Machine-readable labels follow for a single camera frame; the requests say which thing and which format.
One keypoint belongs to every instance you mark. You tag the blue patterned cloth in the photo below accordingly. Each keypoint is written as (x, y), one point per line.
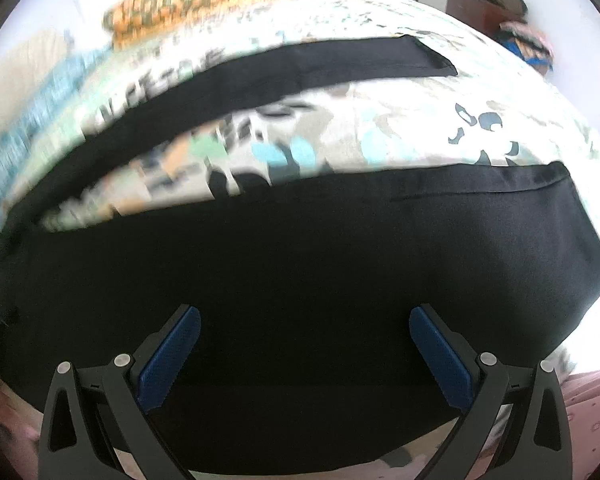
(30, 125)

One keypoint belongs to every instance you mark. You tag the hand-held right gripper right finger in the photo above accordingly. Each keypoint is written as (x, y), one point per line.
(442, 360)

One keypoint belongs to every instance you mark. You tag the pink and blue clothes pile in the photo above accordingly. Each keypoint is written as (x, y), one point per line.
(522, 37)

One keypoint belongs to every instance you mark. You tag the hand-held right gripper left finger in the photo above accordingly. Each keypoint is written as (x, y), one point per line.
(167, 360)

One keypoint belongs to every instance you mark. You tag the brown wooden cabinet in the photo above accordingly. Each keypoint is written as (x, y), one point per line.
(472, 12)

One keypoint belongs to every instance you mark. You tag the black pants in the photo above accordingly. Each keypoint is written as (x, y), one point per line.
(305, 260)

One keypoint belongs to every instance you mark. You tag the printed bedsheet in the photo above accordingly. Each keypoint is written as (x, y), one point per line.
(405, 110)

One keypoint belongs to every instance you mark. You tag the pink dotted clothing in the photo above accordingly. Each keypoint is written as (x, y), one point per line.
(595, 420)

